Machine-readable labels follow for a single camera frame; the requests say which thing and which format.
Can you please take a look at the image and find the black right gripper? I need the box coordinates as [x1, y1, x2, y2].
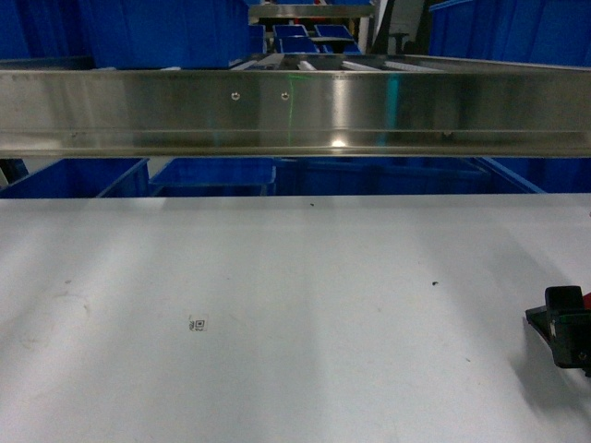
[525, 285, 590, 375]

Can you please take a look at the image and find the red magnetic block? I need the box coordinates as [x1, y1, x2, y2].
[583, 293, 591, 310]

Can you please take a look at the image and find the large blue bin upper right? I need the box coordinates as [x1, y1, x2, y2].
[428, 1, 590, 67]

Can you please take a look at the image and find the large blue bin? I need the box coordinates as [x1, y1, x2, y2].
[428, 1, 590, 67]
[1, 1, 251, 69]

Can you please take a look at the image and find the blue bin lower right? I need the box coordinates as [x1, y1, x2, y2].
[273, 157, 544, 196]

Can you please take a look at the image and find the QR code sticker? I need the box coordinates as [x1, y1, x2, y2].
[188, 315, 209, 332]

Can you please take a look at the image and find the blue bin lower middle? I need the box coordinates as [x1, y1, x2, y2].
[150, 158, 276, 198]

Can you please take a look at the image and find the blue bin lower left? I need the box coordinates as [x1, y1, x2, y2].
[1, 158, 149, 199]

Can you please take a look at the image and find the large blue bin upper left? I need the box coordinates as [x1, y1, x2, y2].
[1, 1, 251, 69]

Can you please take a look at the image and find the stainless steel front shelf rail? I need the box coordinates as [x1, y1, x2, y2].
[1, 54, 590, 158]

